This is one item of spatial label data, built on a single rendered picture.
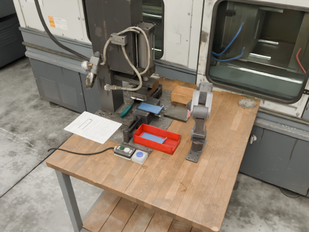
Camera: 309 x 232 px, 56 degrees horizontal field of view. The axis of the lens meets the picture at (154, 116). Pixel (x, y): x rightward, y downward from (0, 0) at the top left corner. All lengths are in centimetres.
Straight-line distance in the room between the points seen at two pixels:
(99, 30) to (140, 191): 89
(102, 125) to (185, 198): 73
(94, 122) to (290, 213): 175
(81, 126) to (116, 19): 70
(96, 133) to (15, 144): 166
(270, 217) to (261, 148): 55
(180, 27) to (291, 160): 134
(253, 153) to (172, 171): 113
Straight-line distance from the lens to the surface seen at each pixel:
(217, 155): 167
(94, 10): 167
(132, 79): 175
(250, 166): 265
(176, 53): 232
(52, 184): 281
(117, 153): 163
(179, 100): 201
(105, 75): 181
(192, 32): 220
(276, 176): 266
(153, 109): 181
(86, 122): 190
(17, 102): 399
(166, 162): 160
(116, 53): 169
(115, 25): 162
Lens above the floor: 206
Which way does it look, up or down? 38 degrees down
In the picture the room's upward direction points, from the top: straight up
